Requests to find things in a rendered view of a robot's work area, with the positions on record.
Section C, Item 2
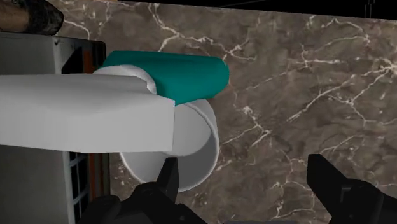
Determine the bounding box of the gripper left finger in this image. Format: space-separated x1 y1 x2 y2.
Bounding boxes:
76 157 208 224

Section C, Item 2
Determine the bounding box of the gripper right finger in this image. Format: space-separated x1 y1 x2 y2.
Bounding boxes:
306 153 397 224

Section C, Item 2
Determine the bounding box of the white bowl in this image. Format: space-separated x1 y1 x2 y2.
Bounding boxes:
118 98 220 193

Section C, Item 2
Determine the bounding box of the grey coffee machine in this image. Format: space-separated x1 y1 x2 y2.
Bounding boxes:
0 32 176 224

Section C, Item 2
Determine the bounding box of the teal mug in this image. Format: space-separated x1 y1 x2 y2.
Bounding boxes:
93 50 231 106

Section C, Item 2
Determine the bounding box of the brown black rounded thing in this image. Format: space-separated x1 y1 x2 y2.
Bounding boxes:
0 0 65 36

